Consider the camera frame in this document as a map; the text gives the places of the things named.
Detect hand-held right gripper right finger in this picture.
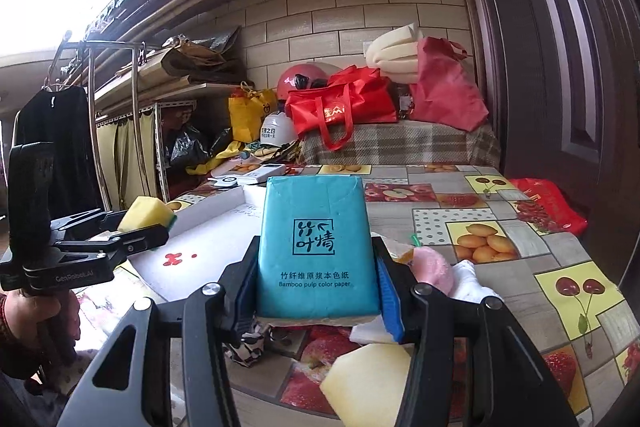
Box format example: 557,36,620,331
370,234,581,427

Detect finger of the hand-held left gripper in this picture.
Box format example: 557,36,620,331
47,208,133,234
52,224,171,269

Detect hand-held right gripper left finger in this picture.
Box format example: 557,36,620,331
70,234,273,427

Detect yellow sponge with green scrubber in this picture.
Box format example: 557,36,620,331
117,196,178,234

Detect white tray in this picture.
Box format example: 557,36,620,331
120,183,273,305

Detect white towel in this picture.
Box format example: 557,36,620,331
447,259,508,308

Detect teal tissue pack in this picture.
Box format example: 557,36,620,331
256,175,383,320

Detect person's left hand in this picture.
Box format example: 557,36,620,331
0,289,82,380

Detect white paper tissue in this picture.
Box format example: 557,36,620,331
349,317,398,346

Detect pink plush toy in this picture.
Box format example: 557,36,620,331
400,247,456,298

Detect black and white patterned cloth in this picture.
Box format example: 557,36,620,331
222,324,273,368

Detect beige curtain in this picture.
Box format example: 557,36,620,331
97,109,161,210

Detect black garment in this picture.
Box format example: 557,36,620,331
15,86,103,212

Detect pale yellow foam sponge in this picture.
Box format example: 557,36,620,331
320,343,413,427

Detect black plastic bag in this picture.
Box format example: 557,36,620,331
167,124,211,168

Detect metal clothes rack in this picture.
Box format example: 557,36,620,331
42,31,148,212

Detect fruit print tablecloth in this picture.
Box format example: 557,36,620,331
75,162,640,427

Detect white power bank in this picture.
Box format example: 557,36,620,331
235,163,286,185

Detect yellow plastic sheet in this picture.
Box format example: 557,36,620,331
186,141,247,176

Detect wooden boards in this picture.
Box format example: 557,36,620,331
92,57,242,110

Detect plaid blanket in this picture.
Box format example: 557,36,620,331
297,119,502,168

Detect white helmet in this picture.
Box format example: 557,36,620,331
258,112,299,148

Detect yellow shopping bag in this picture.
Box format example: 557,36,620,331
228,82,278,144

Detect red plastic bag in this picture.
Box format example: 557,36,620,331
407,36,490,132
509,177,588,235

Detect cardboard pile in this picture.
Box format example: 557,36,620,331
160,25,246,85

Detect red tote bag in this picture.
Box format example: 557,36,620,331
285,66,401,152

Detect pink helmet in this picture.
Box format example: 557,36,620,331
276,62,343,100

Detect cream foam sheets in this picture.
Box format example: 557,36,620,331
364,23,426,85

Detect dark wooden door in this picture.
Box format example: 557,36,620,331
450,0,640,288

